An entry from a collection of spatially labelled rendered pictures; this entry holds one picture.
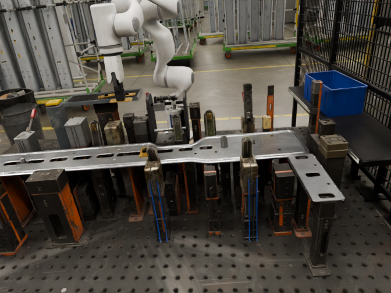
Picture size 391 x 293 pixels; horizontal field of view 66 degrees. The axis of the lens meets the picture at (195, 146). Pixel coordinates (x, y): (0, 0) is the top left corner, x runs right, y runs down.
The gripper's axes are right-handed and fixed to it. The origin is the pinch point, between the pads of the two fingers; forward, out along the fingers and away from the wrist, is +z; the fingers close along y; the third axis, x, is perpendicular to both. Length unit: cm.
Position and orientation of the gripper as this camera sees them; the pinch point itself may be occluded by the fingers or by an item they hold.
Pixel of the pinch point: (120, 94)
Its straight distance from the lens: 120.8
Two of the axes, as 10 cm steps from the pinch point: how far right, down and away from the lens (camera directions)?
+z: 0.8, 8.9, 4.6
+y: 0.7, 4.5, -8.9
